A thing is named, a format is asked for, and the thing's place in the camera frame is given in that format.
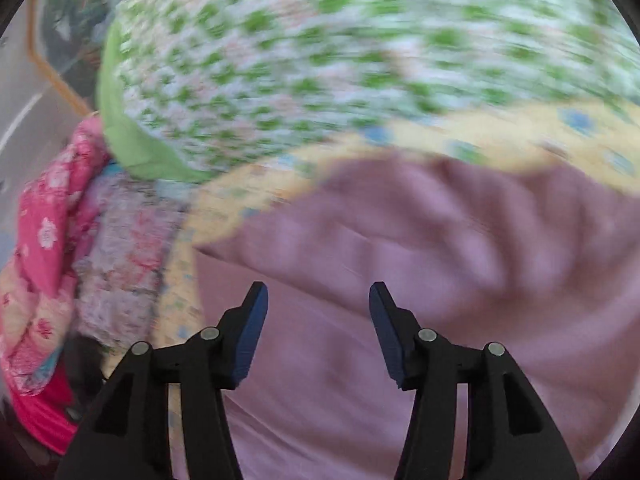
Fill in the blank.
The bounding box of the pink floral quilt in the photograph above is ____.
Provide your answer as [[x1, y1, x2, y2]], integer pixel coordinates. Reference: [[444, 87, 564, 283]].
[[0, 112, 113, 456]]

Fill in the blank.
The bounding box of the purple knit garment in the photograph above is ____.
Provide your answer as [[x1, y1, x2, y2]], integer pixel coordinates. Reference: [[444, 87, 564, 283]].
[[192, 152, 640, 480]]

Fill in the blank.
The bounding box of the gold framed picture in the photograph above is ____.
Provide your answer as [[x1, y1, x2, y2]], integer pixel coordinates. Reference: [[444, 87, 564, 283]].
[[27, 0, 121, 116]]

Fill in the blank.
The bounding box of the yellow bear print bedsheet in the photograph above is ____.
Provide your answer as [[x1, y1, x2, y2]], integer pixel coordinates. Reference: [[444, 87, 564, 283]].
[[157, 96, 640, 461]]

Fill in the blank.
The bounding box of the green checkered quilt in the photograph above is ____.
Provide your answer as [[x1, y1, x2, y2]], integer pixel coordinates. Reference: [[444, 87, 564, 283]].
[[97, 0, 640, 183]]

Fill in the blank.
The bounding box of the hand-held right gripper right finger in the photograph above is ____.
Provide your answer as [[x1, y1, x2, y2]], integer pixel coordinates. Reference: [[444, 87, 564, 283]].
[[369, 281, 581, 480]]

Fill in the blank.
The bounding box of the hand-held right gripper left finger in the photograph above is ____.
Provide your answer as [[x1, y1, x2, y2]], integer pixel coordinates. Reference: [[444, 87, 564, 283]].
[[54, 281, 269, 480]]

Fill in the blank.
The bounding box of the purple floral pillow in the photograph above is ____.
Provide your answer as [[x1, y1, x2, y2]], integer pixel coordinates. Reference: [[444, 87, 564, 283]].
[[70, 160, 201, 356]]

